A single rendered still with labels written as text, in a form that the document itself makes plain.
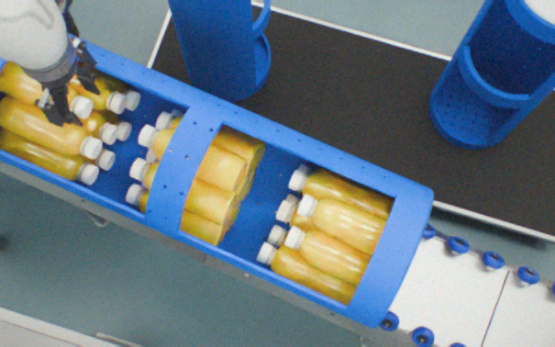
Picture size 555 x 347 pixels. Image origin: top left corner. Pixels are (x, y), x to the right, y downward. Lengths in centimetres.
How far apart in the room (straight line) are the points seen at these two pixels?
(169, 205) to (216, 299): 119
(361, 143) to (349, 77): 24
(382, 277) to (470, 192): 123
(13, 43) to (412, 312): 95
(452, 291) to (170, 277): 118
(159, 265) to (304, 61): 85
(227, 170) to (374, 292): 34
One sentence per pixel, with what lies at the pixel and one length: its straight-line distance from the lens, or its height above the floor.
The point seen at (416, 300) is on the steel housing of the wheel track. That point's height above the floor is 93.
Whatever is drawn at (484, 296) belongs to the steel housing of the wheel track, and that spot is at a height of 93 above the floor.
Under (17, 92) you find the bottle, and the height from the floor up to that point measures 118.
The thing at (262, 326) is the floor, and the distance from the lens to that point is 248.
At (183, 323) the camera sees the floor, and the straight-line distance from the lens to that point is 250.
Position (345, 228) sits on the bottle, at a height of 119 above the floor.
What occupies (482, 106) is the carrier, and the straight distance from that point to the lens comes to 256.
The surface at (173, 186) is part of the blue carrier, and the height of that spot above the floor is 121.
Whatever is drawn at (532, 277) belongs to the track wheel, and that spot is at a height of 98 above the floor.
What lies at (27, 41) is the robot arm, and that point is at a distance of 108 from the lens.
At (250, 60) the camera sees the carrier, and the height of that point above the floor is 44.
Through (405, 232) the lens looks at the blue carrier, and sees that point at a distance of 129.
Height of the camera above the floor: 248
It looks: 75 degrees down
